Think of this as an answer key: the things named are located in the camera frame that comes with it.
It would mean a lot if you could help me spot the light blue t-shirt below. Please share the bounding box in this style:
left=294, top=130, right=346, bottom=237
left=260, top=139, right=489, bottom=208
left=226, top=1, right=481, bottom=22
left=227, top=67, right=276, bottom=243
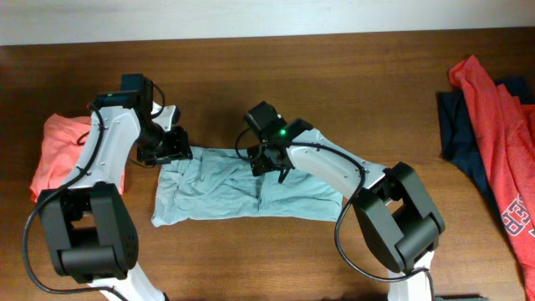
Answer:
left=151, top=146, right=343, bottom=227

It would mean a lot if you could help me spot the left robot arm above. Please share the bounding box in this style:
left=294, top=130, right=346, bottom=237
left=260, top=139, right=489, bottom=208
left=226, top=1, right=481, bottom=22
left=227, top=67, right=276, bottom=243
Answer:
left=32, top=74, right=192, bottom=300

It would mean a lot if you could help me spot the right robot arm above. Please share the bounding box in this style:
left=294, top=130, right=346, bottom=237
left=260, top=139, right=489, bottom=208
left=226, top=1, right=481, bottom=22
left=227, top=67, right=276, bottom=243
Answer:
left=244, top=102, right=446, bottom=300

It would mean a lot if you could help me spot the folded pink shirt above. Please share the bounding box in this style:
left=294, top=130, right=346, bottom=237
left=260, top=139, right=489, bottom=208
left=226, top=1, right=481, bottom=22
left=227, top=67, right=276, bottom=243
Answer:
left=29, top=113, right=126, bottom=203

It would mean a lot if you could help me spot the navy blue garment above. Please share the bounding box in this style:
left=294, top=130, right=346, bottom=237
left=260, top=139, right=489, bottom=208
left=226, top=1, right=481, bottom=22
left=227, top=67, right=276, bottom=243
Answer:
left=437, top=76, right=534, bottom=218

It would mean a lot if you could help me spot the red printed shirt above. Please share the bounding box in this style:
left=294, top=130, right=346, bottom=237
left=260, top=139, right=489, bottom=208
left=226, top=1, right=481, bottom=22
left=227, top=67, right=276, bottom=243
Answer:
left=448, top=55, right=534, bottom=300

